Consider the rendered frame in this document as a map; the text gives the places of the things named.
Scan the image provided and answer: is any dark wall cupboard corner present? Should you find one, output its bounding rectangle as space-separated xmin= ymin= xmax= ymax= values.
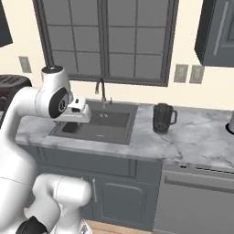
xmin=0 ymin=0 xmax=14 ymax=48

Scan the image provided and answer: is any dark framed window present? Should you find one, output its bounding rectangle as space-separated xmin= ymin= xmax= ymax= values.
xmin=32 ymin=0 xmax=180 ymax=88

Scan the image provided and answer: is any dark metal sink faucet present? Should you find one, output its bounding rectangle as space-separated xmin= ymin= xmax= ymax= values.
xmin=94 ymin=78 xmax=108 ymax=110

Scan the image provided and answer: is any dark grey false drawer front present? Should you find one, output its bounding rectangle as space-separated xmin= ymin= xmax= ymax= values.
xmin=37 ymin=145 xmax=137 ymax=179

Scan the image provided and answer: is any dark grey sink basin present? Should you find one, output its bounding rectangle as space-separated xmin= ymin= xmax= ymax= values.
xmin=48 ymin=99 xmax=140 ymax=146

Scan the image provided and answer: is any grey dishwasher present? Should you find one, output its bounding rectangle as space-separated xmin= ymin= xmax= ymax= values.
xmin=153 ymin=162 xmax=234 ymax=234

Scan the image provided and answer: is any dark grey wall cupboard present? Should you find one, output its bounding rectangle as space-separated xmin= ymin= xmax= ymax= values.
xmin=194 ymin=0 xmax=234 ymax=69

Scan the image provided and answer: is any grey dishwasher handle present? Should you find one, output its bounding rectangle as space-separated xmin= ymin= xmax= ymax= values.
xmin=164 ymin=175 xmax=234 ymax=195

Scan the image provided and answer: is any grey wall outlet plate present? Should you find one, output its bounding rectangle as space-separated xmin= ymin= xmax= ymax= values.
xmin=174 ymin=63 xmax=189 ymax=84
xmin=189 ymin=64 xmax=206 ymax=85
xmin=18 ymin=56 xmax=33 ymax=74

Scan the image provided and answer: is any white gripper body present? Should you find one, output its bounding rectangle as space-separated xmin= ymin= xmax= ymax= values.
xmin=66 ymin=102 xmax=92 ymax=124

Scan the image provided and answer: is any silver wall cupboard handle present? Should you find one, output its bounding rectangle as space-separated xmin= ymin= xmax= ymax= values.
xmin=212 ymin=1 xmax=229 ymax=57

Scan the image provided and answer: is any dark transparent jug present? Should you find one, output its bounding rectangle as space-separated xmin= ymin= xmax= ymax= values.
xmin=152 ymin=102 xmax=178 ymax=135

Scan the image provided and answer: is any silver base cupboard handle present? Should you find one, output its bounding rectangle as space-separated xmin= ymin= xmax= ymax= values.
xmin=91 ymin=178 xmax=99 ymax=204

